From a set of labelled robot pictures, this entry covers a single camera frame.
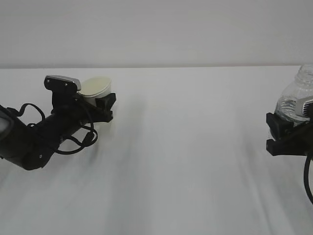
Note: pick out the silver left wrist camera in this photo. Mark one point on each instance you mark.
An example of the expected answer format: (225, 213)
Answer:
(64, 89)

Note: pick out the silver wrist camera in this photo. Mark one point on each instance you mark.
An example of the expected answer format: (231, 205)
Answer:
(304, 107)
(64, 89)

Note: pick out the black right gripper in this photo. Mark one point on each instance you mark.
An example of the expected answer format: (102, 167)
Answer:
(287, 139)

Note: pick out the clear water bottle green label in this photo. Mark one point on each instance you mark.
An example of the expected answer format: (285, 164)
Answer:
(300, 87)

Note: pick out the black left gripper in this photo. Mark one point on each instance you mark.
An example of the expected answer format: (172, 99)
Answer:
(66, 120)

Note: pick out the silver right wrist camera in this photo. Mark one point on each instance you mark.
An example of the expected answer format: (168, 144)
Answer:
(304, 107)

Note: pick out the white paper cup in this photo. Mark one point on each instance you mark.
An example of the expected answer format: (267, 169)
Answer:
(94, 88)

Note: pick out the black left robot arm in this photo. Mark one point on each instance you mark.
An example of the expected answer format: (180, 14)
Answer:
(31, 146)

